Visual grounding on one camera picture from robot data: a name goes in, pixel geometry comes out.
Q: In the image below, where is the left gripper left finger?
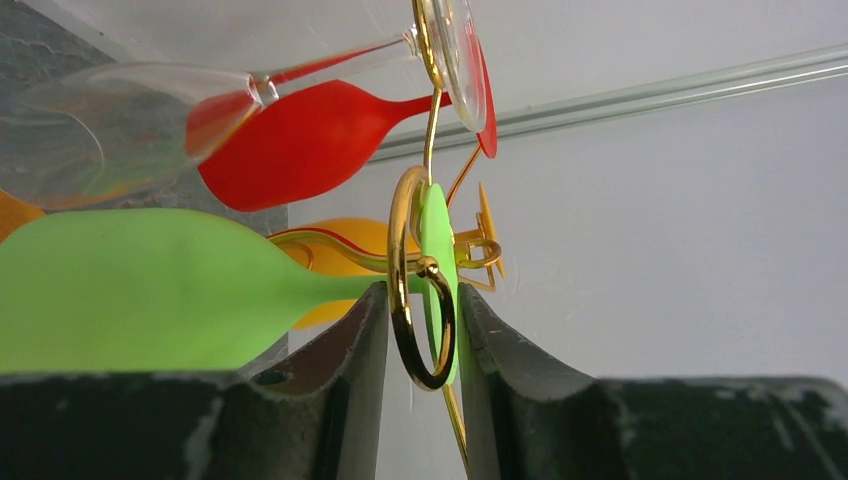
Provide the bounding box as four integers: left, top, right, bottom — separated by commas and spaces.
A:
1, 282, 388, 479

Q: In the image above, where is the yellow wine glass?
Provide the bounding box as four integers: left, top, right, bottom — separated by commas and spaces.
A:
1, 183, 505, 330

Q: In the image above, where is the red wine glass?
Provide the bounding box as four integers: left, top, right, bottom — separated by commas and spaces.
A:
185, 39, 499, 214

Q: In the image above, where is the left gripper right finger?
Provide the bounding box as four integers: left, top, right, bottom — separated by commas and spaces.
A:
458, 283, 847, 479

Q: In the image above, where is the green wine glass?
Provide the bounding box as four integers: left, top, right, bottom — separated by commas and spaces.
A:
0, 183, 460, 387

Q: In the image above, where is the gold rack with wooden base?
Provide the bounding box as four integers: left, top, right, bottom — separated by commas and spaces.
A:
268, 0, 505, 472

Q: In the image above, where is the clear wine glass back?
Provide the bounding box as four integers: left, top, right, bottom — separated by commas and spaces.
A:
0, 0, 488, 212

